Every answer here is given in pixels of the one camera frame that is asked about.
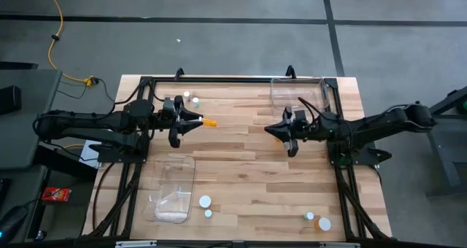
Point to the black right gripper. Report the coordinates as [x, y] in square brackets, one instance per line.
[303, 133]

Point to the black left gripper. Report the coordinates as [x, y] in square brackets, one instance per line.
[177, 138]

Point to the small clear pill bottle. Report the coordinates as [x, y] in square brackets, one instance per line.
[309, 216]
[195, 100]
[186, 94]

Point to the medium orange pill bottle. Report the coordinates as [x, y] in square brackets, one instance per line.
[210, 123]

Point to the large orange pill bottle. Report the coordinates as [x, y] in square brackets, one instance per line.
[205, 201]
[324, 224]

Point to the small white cap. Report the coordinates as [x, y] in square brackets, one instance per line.
[208, 213]

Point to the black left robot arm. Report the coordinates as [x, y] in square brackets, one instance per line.
[91, 122]

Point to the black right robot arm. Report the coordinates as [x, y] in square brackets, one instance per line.
[383, 122]

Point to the clear plastic bin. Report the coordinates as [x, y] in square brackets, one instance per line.
[171, 189]
[284, 95]

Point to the white paper sheet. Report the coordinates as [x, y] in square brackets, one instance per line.
[84, 154]

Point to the grey desk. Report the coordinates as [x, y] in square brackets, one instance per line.
[40, 91]

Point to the red packet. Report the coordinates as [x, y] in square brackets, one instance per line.
[55, 194]

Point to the black metal stand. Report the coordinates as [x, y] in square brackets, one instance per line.
[443, 149]

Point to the black speaker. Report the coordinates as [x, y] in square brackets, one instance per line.
[9, 99]

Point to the black rounded device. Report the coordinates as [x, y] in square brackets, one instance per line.
[12, 222]

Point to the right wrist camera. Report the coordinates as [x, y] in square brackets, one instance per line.
[300, 118]

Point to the black frame clamp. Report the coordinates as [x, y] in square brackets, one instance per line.
[290, 71]
[179, 73]

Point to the black table frame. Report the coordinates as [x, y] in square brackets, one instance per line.
[237, 79]

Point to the black frame strut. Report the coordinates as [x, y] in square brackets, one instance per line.
[120, 204]
[355, 204]

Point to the silver bracket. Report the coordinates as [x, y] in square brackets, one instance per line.
[135, 244]
[339, 245]

